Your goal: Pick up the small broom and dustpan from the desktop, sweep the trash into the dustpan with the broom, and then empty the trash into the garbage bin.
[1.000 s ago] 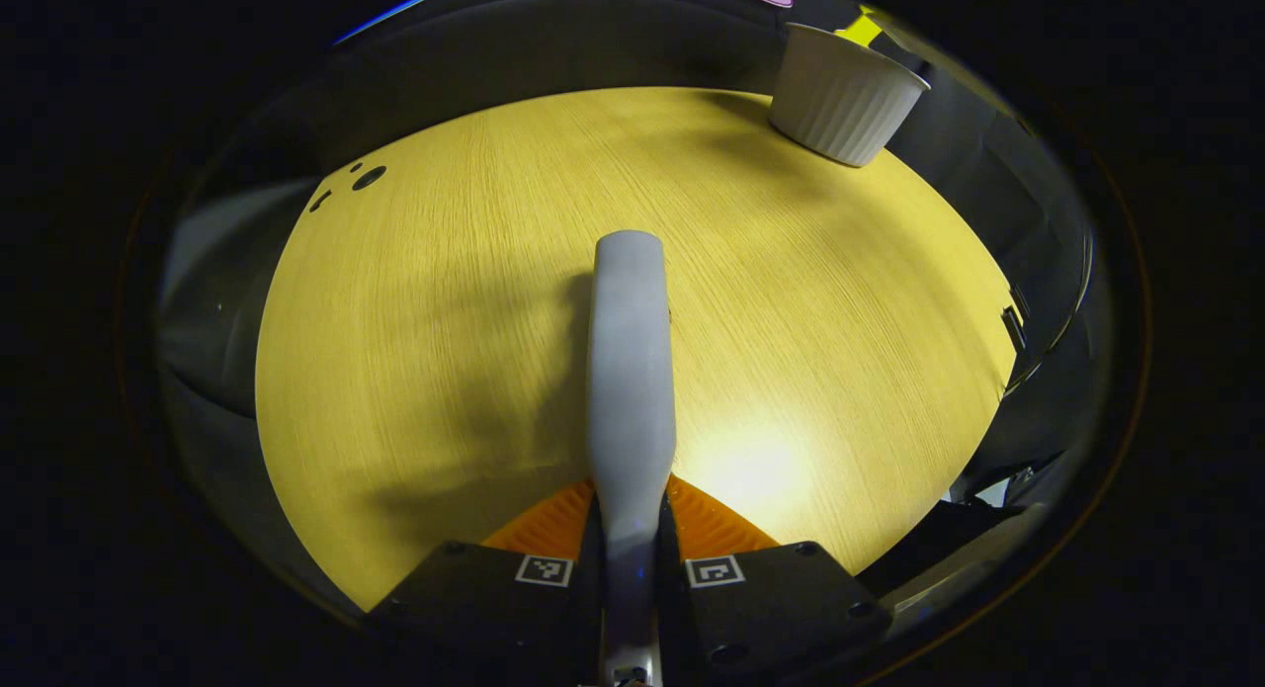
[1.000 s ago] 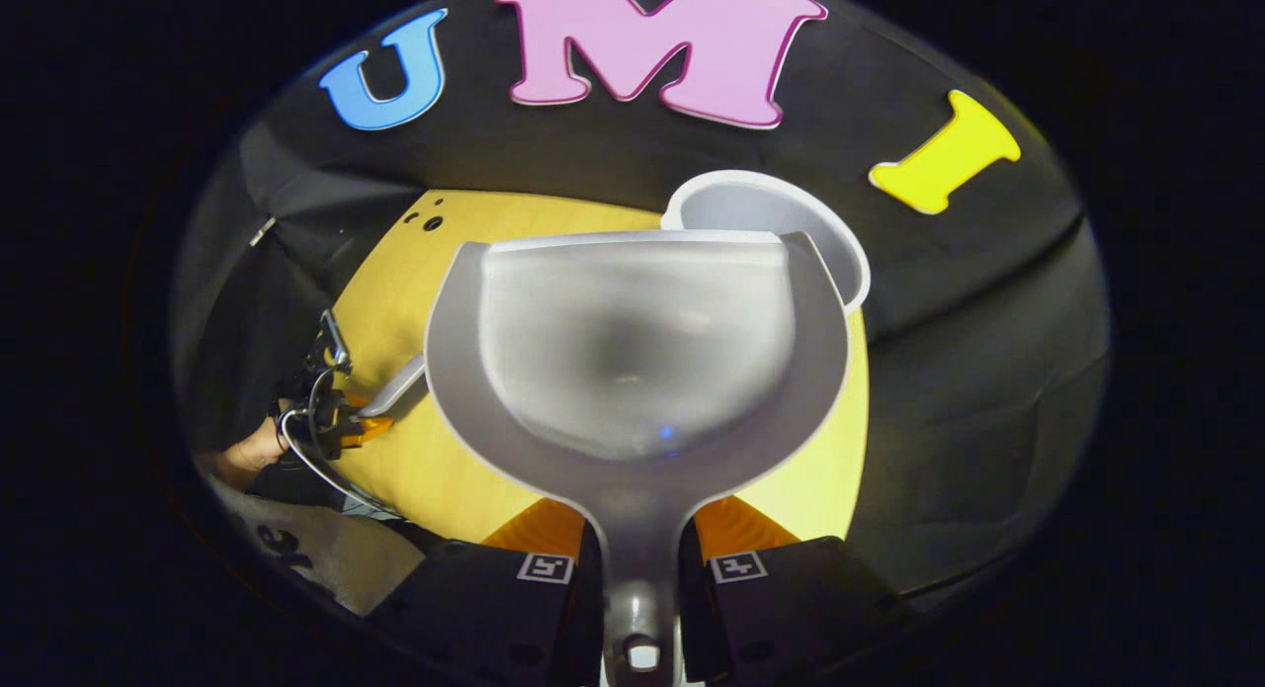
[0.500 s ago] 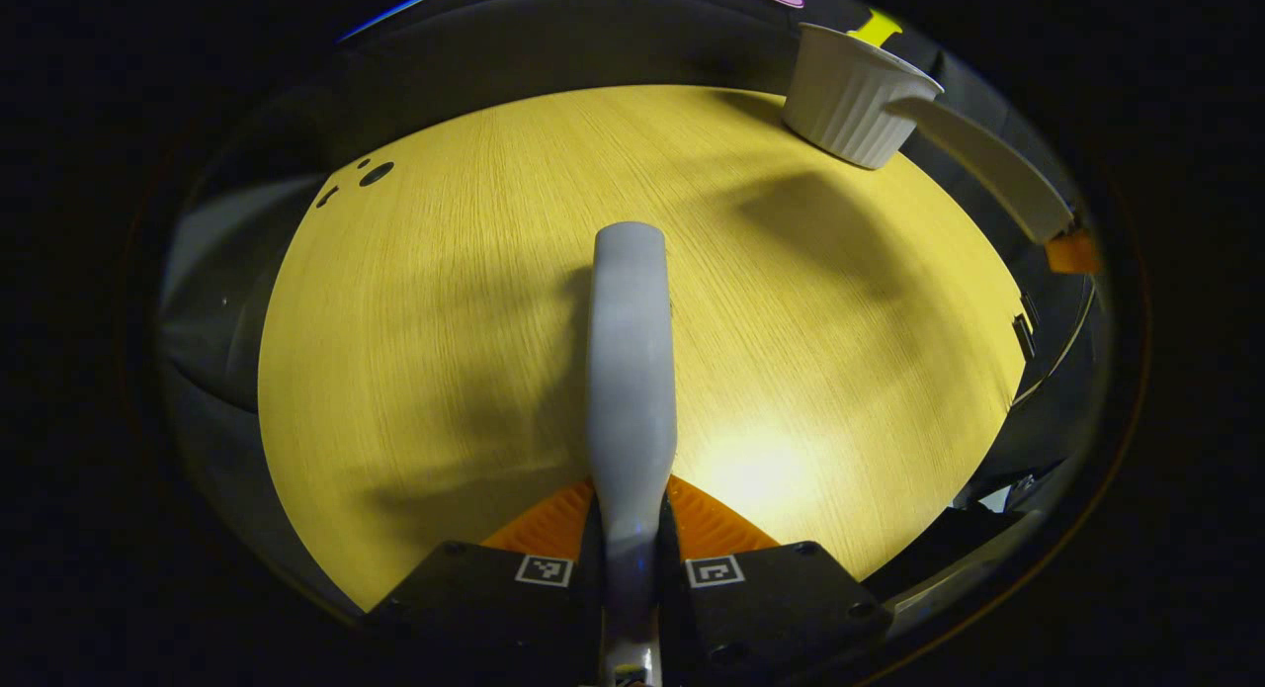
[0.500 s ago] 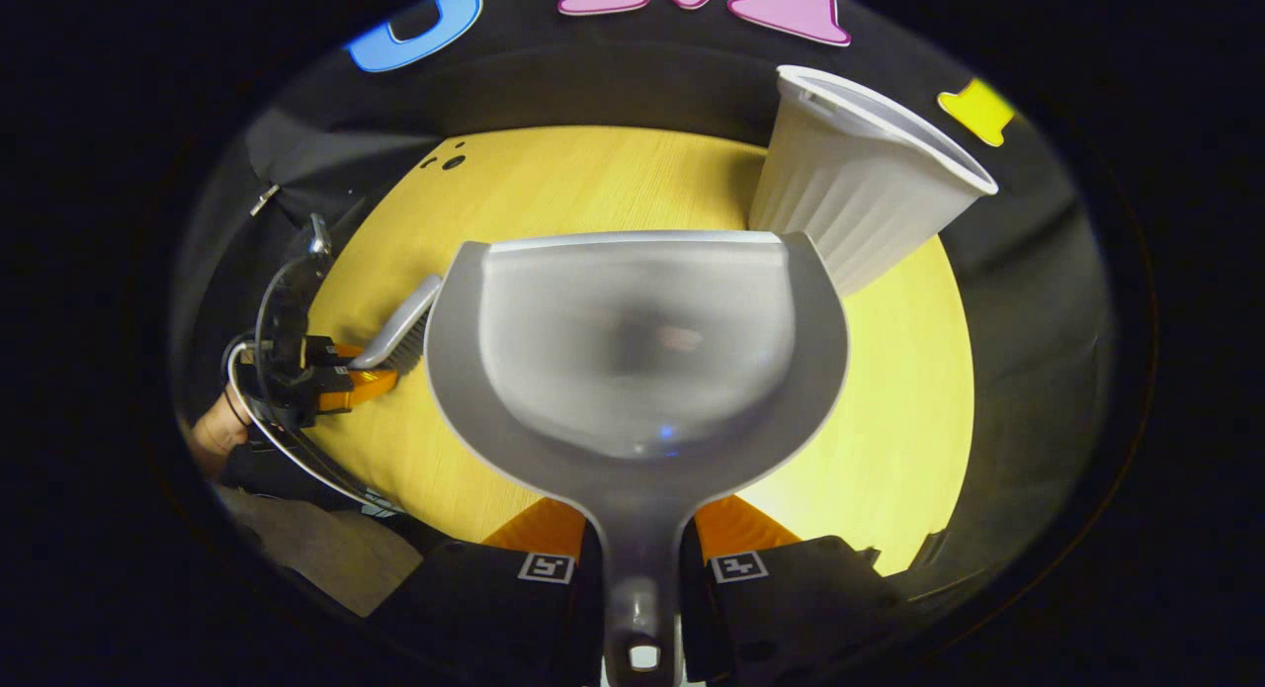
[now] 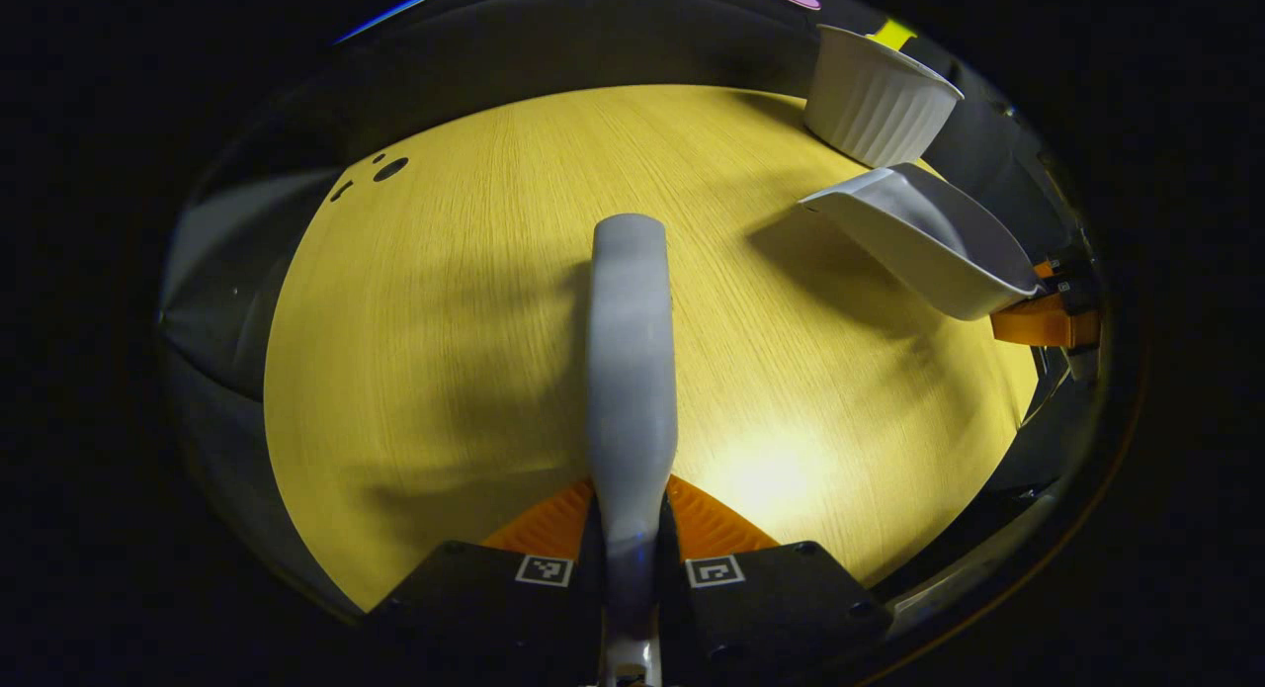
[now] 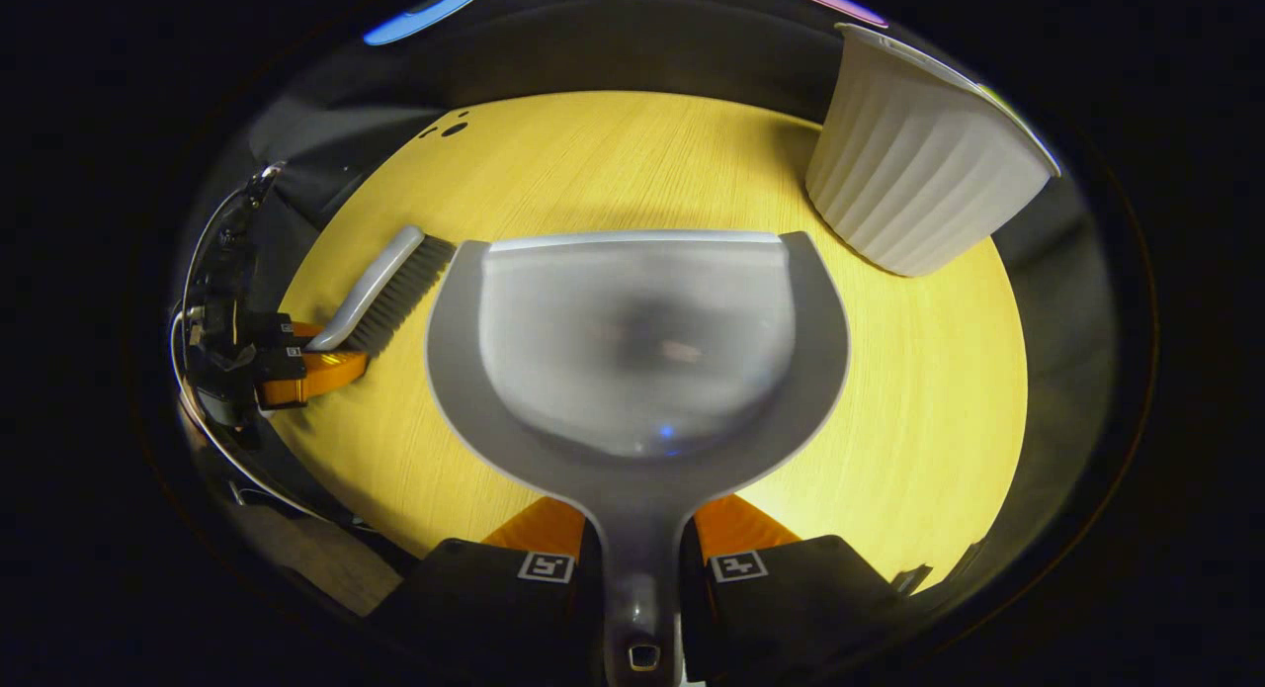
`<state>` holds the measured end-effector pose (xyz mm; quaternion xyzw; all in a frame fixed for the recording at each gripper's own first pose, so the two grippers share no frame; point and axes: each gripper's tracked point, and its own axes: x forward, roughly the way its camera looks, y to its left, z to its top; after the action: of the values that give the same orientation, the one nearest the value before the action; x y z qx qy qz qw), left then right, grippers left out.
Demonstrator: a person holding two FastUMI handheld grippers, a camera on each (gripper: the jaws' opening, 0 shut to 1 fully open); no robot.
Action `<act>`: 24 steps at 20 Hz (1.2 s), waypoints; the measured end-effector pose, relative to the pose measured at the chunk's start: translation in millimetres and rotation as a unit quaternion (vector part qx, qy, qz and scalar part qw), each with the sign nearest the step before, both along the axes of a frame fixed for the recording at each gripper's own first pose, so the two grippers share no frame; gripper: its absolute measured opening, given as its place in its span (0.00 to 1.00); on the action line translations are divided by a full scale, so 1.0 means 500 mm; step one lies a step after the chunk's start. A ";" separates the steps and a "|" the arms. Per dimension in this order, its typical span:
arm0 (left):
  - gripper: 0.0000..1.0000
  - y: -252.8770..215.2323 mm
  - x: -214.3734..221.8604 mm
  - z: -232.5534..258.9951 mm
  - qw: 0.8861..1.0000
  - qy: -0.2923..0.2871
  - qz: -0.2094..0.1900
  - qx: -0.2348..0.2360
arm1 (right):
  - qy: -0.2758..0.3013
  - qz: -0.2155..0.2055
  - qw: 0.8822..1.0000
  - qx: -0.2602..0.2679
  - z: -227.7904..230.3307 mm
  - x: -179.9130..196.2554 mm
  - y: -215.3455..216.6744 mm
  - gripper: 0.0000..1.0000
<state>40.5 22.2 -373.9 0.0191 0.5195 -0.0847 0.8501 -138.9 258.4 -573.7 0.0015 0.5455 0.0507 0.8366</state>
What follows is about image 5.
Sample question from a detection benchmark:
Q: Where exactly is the small grey broom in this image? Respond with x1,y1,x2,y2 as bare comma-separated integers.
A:
585,213,680,687

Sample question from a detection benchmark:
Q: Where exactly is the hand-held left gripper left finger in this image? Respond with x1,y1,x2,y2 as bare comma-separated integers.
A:
361,476,606,687

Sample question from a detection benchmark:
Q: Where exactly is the grey dustpan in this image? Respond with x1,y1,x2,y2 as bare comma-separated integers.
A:
799,163,1041,321

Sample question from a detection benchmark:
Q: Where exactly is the white ribbed garbage bin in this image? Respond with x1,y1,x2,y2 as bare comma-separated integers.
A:
802,24,966,169

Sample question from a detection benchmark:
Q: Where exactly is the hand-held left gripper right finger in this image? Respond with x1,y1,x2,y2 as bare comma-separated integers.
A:
657,474,895,683

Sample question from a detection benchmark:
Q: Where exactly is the wooden desktop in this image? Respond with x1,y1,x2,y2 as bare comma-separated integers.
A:
263,84,1041,614

